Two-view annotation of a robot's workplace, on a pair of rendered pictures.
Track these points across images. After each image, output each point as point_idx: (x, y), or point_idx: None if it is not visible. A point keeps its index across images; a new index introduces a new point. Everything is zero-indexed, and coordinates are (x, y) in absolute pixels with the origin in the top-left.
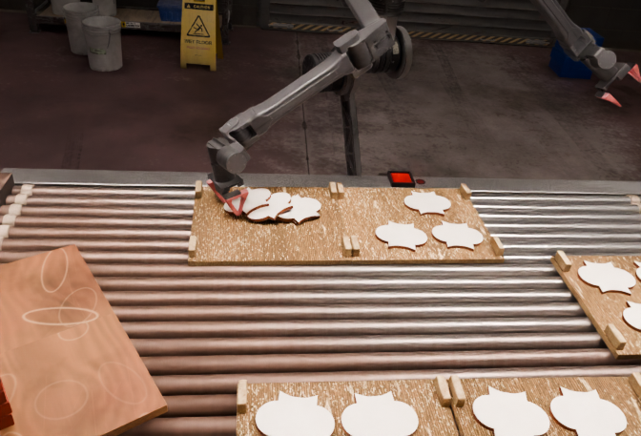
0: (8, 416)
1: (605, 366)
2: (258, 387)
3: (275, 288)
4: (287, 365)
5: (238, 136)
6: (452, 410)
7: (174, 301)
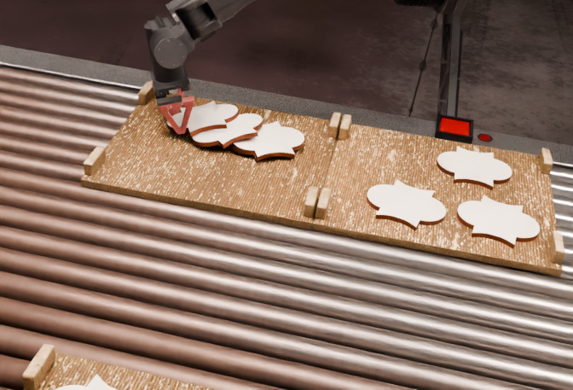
0: None
1: None
2: (73, 363)
3: (184, 240)
4: (139, 345)
5: (189, 18)
6: None
7: (38, 228)
